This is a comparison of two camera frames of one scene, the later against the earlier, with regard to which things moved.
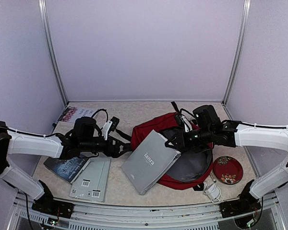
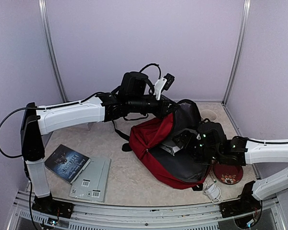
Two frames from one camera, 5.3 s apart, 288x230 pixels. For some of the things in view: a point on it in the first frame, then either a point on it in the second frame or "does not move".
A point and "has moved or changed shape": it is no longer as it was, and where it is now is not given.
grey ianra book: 150,162 has moved or changed shape
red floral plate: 228,170 does not move
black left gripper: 114,153 → 164,111
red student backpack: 192,167 has moved or changed shape
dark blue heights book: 68,169 does not move
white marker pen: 212,178 does not move
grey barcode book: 91,183 does not move
